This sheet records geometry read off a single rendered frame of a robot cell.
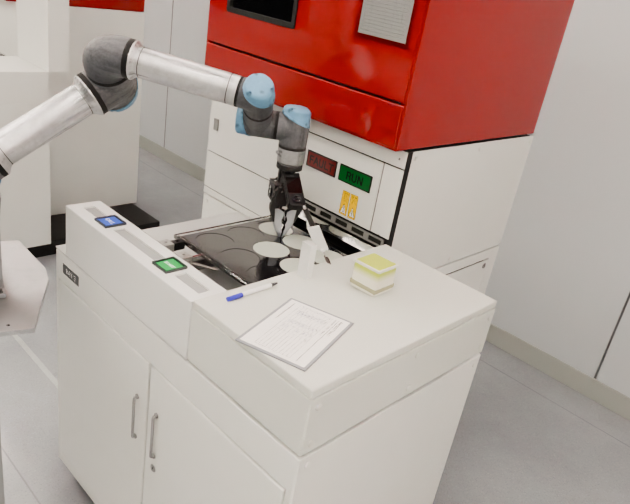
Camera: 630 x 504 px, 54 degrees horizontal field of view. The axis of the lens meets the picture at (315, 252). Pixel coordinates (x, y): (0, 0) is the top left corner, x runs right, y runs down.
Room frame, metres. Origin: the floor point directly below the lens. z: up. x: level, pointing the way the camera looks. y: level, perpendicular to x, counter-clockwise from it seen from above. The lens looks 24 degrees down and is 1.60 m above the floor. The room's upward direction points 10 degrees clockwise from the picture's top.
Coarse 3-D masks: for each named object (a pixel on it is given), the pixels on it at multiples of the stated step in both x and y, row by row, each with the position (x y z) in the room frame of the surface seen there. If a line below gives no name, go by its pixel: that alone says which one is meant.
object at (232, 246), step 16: (240, 224) 1.66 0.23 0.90; (256, 224) 1.68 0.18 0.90; (192, 240) 1.50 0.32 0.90; (208, 240) 1.52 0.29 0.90; (224, 240) 1.53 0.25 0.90; (240, 240) 1.55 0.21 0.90; (256, 240) 1.57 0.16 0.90; (272, 240) 1.59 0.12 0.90; (224, 256) 1.44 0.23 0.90; (240, 256) 1.45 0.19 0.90; (256, 256) 1.47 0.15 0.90; (288, 256) 1.50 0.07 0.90; (240, 272) 1.36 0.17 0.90; (256, 272) 1.38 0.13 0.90; (272, 272) 1.39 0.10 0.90; (288, 272) 1.41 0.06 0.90
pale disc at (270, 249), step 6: (258, 246) 1.53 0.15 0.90; (264, 246) 1.54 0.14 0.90; (270, 246) 1.55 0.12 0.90; (276, 246) 1.55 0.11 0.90; (282, 246) 1.56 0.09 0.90; (258, 252) 1.49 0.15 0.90; (264, 252) 1.50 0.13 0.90; (270, 252) 1.51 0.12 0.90; (276, 252) 1.51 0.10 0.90; (282, 252) 1.52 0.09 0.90; (288, 252) 1.53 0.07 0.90
